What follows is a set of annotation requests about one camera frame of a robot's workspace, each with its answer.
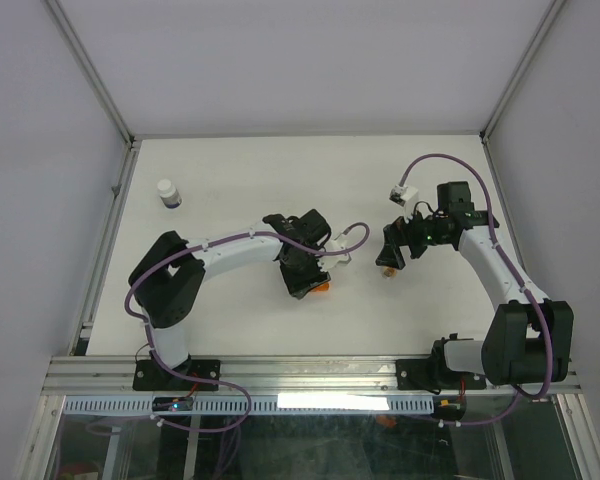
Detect grey slotted cable duct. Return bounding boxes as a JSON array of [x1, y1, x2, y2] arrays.
[[64, 393, 434, 416]]

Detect white cap pill bottle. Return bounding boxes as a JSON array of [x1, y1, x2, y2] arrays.
[[157, 179, 182, 209]]

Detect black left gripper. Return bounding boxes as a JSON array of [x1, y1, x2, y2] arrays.
[[280, 246, 330, 299]]

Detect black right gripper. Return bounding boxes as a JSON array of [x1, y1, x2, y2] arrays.
[[376, 201, 450, 269]]

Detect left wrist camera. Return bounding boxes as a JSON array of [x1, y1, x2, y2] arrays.
[[318, 232, 351, 272]]

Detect aluminium frame rail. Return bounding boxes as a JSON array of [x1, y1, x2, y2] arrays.
[[42, 353, 581, 397]]

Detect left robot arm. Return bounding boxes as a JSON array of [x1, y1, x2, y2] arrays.
[[128, 209, 331, 389]]

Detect clear bottle orange pills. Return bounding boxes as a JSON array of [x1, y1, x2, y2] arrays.
[[380, 266, 399, 280]]

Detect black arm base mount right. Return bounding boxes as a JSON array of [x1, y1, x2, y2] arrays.
[[395, 358, 486, 395]]

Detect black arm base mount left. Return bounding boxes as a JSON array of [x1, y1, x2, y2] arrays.
[[132, 357, 222, 392]]

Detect orange pill organizer box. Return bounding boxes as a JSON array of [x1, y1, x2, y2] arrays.
[[311, 282, 330, 293]]

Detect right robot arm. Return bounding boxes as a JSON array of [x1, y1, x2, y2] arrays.
[[376, 181, 574, 392]]

